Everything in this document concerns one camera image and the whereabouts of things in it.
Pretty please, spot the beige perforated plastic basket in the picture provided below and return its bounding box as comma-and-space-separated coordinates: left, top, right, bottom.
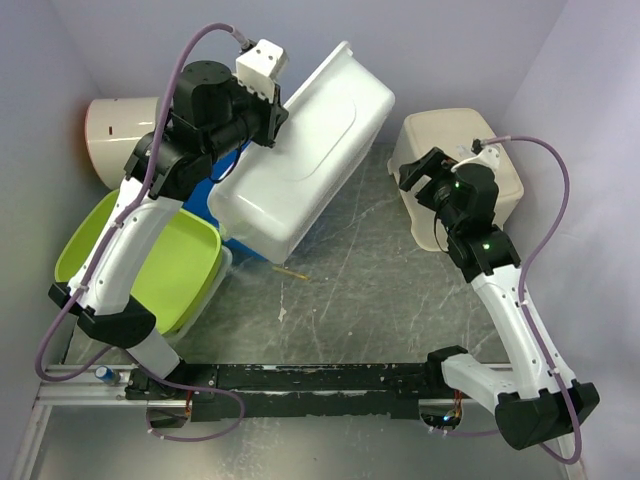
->
387, 108, 524, 252

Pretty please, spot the white plastic tub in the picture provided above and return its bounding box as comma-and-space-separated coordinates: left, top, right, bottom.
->
208, 41, 395, 264

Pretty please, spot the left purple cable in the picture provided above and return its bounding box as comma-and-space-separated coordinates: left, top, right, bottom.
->
33, 22, 251, 443

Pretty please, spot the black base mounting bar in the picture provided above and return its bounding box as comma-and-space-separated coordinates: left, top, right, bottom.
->
125, 362, 454, 422

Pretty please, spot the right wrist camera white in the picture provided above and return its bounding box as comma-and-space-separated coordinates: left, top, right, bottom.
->
451, 139, 501, 173

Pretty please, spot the aluminium rail frame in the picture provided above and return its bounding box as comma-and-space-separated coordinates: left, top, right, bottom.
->
12, 372, 587, 479

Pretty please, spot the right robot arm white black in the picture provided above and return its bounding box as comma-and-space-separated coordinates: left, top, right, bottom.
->
398, 148, 599, 450

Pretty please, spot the small yellow stick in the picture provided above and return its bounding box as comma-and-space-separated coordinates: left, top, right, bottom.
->
272, 265, 310, 281

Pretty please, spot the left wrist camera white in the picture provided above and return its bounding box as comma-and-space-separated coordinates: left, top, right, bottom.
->
236, 39, 288, 103

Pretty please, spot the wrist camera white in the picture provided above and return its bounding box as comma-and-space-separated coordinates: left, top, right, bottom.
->
236, 39, 288, 103
451, 139, 501, 173

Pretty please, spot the white cylindrical container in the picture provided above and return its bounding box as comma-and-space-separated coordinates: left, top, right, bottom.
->
84, 97, 160, 190

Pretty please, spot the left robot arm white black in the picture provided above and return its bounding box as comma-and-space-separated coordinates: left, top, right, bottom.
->
49, 55, 288, 399

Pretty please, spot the green plastic basin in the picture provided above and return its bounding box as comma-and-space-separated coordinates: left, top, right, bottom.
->
54, 191, 222, 338

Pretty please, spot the blue plastic tray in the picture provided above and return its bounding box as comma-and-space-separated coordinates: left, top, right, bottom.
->
183, 143, 265, 261

